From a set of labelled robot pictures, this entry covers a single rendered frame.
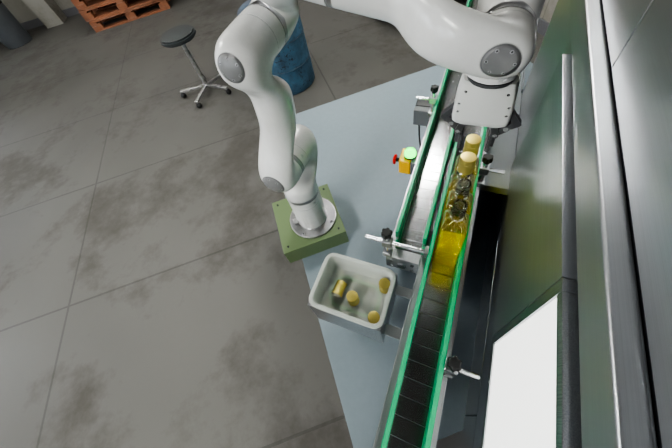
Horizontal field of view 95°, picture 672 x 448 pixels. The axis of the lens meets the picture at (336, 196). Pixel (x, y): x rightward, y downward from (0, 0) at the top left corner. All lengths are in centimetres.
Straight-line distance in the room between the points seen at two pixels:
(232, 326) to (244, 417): 48
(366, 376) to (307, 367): 85
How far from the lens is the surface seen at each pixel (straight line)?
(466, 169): 76
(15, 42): 797
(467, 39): 46
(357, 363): 115
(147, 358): 241
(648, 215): 41
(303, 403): 194
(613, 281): 39
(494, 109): 63
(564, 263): 47
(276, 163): 87
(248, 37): 65
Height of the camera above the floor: 188
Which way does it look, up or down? 53 degrees down
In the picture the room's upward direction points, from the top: 16 degrees counter-clockwise
